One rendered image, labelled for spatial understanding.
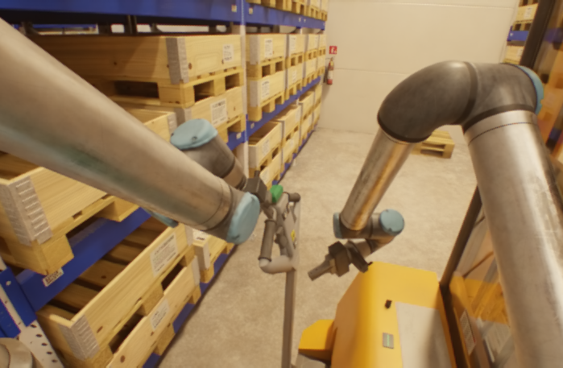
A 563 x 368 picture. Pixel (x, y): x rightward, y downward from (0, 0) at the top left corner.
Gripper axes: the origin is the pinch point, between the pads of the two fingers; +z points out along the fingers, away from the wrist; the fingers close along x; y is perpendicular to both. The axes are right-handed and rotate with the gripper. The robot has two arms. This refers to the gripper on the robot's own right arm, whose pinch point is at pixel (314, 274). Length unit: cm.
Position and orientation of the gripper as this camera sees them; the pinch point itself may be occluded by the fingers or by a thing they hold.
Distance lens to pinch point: 110.6
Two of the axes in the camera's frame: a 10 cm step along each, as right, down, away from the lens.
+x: -2.2, -8.0, -5.6
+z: -8.7, 4.2, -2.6
